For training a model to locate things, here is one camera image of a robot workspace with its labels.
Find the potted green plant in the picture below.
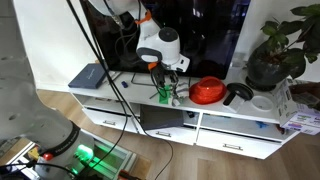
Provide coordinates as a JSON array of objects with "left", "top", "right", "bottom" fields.
[{"left": 245, "top": 3, "right": 320, "bottom": 91}]

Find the red sequin hat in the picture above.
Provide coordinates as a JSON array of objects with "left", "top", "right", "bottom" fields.
[{"left": 189, "top": 76, "right": 227, "bottom": 105}]

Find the small blue object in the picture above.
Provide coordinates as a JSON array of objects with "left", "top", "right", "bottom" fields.
[{"left": 121, "top": 81, "right": 128, "bottom": 88}]

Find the dark grey open drawer box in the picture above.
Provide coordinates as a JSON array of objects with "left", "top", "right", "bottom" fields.
[{"left": 140, "top": 105, "right": 184, "bottom": 130}]

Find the black floor cable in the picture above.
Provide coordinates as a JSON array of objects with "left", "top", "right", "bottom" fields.
[{"left": 146, "top": 128, "right": 174, "bottom": 180}]

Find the green plastic case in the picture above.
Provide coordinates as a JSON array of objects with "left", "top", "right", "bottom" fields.
[{"left": 159, "top": 85, "right": 170, "bottom": 104}]

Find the white cardboard box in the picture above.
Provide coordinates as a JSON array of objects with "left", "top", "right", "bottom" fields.
[{"left": 275, "top": 79, "right": 320, "bottom": 135}]

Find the black flat screen television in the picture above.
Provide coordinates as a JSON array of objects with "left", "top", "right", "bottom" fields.
[{"left": 80, "top": 0, "right": 251, "bottom": 79}]

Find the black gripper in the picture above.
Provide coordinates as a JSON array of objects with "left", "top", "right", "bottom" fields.
[{"left": 151, "top": 65, "right": 178, "bottom": 88}]

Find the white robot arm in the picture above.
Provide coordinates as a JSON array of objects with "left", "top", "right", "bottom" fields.
[{"left": 0, "top": 12, "right": 95, "bottom": 180}]

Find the white round dish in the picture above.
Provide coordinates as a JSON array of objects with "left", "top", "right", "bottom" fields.
[{"left": 251, "top": 96, "right": 273, "bottom": 112}]

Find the dark blue flat box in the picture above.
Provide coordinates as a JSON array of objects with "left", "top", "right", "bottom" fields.
[{"left": 68, "top": 63, "right": 106, "bottom": 89}]

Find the white tv stand cabinet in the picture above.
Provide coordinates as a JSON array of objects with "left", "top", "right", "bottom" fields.
[{"left": 70, "top": 72, "right": 298, "bottom": 159}]

